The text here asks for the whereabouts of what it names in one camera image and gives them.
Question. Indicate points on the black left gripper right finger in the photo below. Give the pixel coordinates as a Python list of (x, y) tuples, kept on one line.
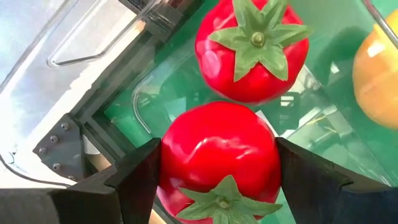
[(335, 202)]

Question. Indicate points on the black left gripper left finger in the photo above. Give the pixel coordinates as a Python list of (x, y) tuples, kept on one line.
[(93, 202)]

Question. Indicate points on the red tomato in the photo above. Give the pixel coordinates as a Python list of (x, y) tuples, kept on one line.
[(217, 146)]

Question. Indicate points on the red strawberry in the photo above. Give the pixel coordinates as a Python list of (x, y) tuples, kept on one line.
[(252, 62)]

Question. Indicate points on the green table mat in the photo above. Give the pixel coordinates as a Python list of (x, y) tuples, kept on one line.
[(127, 127)]

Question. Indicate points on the clear plastic basket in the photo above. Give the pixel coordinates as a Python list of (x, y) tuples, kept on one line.
[(314, 118)]

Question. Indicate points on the yellow lemon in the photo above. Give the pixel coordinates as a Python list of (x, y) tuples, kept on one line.
[(377, 77)]

